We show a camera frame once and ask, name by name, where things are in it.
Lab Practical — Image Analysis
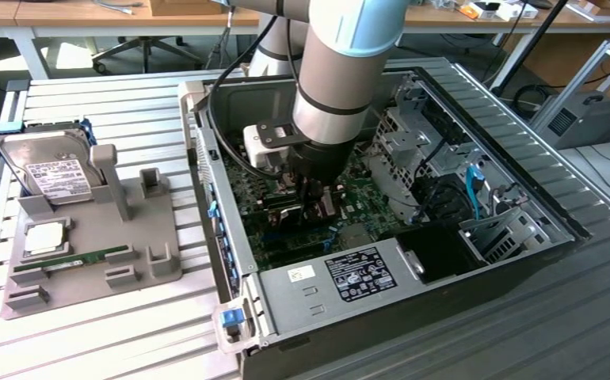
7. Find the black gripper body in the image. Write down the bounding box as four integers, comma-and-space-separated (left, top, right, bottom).
281, 140, 356, 187

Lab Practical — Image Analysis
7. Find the Nvidia Quadro graphics card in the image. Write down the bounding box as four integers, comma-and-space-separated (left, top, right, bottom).
267, 193, 339, 230

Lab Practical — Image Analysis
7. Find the green Dell motherboard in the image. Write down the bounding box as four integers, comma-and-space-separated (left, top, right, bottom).
224, 150, 409, 272

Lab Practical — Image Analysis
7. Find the silver chipset heatsink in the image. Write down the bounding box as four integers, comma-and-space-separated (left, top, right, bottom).
339, 226, 375, 247

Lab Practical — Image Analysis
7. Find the blue expansion slot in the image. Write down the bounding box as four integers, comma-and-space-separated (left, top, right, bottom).
260, 229, 337, 245

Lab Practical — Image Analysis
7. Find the long black expansion slot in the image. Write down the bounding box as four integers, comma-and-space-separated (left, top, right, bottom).
271, 249, 329, 267
267, 241, 329, 258

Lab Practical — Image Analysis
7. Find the silver perforated drive cage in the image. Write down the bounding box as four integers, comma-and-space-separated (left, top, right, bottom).
371, 105, 445, 213

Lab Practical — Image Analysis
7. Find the grey power supply unit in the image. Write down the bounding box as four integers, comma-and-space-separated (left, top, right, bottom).
253, 238, 428, 337

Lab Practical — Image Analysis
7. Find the blue case latch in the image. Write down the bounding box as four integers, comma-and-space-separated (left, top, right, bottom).
220, 308, 245, 329

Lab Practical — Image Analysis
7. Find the black open PC case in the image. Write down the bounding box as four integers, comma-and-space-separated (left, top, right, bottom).
180, 65, 595, 380

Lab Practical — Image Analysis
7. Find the green RAM stick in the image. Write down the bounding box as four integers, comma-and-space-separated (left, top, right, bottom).
13, 245, 129, 275

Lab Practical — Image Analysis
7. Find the black office chair base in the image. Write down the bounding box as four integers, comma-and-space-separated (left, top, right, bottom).
90, 34, 205, 74

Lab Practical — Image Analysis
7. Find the brown cardboard box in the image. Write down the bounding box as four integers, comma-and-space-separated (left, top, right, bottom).
148, 0, 231, 17

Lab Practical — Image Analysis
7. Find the yellow and white box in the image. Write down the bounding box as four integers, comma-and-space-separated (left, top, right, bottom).
460, 1, 500, 20

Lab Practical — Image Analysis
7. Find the grey plastic parts rack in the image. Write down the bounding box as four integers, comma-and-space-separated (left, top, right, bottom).
0, 143, 185, 321

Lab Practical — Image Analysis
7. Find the silver CPU chip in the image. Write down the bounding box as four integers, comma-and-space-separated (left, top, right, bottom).
22, 224, 68, 257

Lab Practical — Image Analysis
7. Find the black tripod pole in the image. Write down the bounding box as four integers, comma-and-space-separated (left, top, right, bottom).
487, 0, 571, 98

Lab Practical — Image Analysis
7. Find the silver hard disk drive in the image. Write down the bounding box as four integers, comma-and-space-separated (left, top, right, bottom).
0, 128, 105, 207

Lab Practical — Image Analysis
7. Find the grey computer tower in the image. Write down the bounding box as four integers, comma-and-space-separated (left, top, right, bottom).
544, 89, 610, 150

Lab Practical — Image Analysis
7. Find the small white box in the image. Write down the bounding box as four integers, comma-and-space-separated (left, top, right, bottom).
496, 3, 542, 21

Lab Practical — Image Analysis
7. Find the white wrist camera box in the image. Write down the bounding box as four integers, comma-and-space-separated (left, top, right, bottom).
243, 118, 305, 169

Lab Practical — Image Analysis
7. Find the black wire bundle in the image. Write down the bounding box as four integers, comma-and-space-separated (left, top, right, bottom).
412, 173, 477, 225

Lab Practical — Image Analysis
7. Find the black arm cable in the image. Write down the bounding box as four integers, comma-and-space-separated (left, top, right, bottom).
211, 15, 291, 179

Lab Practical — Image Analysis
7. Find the blue SATA wire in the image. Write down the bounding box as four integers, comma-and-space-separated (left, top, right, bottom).
464, 159, 491, 221

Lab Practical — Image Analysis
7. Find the silver disk bay bracket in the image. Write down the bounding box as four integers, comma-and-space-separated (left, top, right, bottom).
457, 207, 554, 265

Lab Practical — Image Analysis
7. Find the black coiled cable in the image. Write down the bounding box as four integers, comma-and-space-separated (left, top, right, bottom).
509, 83, 555, 116

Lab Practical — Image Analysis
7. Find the wooden desk white frame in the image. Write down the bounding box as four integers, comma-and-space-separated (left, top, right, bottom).
0, 0, 261, 80
399, 0, 610, 48

